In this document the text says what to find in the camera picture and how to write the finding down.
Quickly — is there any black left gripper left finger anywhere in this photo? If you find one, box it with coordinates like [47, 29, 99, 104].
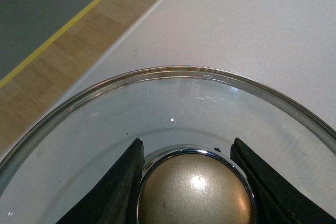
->
[58, 138, 144, 223]

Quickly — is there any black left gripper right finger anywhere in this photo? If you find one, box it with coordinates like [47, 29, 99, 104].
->
[230, 138, 335, 223]

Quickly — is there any glass pot lid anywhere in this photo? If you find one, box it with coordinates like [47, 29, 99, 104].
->
[1, 66, 335, 223]

